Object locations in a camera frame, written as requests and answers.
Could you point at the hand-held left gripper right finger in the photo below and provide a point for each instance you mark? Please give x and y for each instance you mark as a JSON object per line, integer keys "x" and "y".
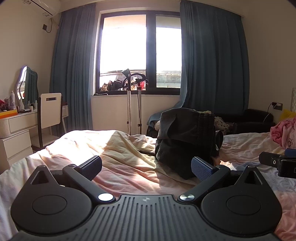
{"x": 201, "y": 170}

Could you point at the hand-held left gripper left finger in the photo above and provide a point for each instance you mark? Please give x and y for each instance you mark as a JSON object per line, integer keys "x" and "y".
{"x": 91, "y": 166}

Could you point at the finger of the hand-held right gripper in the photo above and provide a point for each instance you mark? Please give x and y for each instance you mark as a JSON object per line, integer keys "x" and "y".
{"x": 268, "y": 158}
{"x": 291, "y": 152}

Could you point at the black pants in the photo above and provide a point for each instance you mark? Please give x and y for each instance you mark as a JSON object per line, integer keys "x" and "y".
{"x": 205, "y": 125}

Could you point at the dark grey jeans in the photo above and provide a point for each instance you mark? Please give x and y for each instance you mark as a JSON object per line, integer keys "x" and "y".
{"x": 178, "y": 125}

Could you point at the pink blanket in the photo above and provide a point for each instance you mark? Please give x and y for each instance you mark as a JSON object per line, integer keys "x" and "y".
{"x": 283, "y": 132}

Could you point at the yellow pillow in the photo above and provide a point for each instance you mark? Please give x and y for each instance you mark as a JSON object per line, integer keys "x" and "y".
{"x": 288, "y": 114}

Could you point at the black armchair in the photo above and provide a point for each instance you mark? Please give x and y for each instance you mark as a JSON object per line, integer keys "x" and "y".
{"x": 254, "y": 120}

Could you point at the floral blanket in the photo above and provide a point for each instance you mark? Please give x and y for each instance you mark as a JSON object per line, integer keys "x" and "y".
{"x": 222, "y": 122}

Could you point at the white quilted headboard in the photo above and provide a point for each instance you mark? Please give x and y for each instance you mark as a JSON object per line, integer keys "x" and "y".
{"x": 293, "y": 99}

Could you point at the cream fluffy blanket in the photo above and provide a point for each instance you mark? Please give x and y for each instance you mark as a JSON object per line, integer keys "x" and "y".
{"x": 205, "y": 112}

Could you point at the white chair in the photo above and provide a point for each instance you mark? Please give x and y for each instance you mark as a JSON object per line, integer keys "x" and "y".
{"x": 49, "y": 111}

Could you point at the garment steamer stand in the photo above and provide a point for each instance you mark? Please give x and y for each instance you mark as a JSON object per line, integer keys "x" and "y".
{"x": 129, "y": 104}

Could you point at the dark cloth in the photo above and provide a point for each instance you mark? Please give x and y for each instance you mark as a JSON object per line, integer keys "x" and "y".
{"x": 100, "y": 94}

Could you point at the white drawer cabinet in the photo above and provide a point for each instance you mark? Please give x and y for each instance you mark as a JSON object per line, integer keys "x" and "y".
{"x": 16, "y": 148}

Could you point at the small cosmetic bottle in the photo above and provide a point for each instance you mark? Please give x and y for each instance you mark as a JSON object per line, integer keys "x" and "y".
{"x": 35, "y": 105}
{"x": 30, "y": 106}

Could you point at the white dressing table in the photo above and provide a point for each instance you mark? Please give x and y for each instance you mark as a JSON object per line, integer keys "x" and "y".
{"x": 20, "y": 122}

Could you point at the drying laundry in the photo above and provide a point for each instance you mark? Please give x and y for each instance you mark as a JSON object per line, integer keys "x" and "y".
{"x": 115, "y": 84}

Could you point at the orange box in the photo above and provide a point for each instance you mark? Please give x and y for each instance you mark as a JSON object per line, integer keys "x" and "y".
{"x": 9, "y": 112}

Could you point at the blue curtain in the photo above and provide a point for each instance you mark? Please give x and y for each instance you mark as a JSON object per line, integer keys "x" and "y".
{"x": 215, "y": 58}
{"x": 71, "y": 69}

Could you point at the wavy edged mirror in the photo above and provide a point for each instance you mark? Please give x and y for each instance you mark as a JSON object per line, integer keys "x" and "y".
{"x": 29, "y": 85}

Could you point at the white spray bottle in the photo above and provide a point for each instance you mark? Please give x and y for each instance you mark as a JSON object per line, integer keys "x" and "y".
{"x": 12, "y": 99}

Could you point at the purple decoration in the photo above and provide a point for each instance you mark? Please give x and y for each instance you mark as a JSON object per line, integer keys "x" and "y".
{"x": 7, "y": 104}

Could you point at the dark framed window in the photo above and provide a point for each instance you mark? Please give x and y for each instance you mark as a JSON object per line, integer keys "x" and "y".
{"x": 150, "y": 46}

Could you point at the white air conditioner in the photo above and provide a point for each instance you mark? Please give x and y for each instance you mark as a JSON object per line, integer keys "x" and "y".
{"x": 44, "y": 4}

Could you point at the wall socket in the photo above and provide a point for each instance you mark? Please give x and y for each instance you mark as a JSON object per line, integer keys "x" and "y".
{"x": 277, "y": 106}

